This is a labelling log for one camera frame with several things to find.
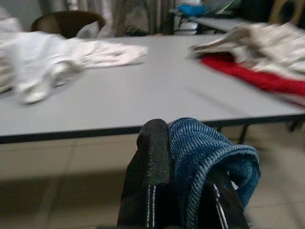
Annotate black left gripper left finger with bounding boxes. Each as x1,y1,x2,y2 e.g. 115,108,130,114
116,117,177,229

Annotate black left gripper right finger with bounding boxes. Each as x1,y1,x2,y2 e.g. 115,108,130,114
202,170,250,229

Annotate blue jeans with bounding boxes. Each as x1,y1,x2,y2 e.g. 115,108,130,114
168,117,262,229

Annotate beige denim jacket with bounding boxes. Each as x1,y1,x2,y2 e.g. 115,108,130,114
190,22,305,79

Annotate black table leg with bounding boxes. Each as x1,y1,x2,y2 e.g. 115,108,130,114
238,123,250,145

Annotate small white shirt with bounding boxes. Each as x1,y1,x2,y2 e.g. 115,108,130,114
78,40,149,69

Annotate red shirt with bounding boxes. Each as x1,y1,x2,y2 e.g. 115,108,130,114
201,56,305,105

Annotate white pillow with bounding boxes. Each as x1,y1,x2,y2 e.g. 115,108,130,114
98,23,114,38

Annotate cream garment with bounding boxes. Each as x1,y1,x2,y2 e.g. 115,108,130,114
0,31,83,105

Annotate bright blue object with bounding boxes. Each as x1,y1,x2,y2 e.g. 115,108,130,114
177,4,207,17

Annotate brown chair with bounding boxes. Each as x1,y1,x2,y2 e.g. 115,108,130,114
30,10,107,39

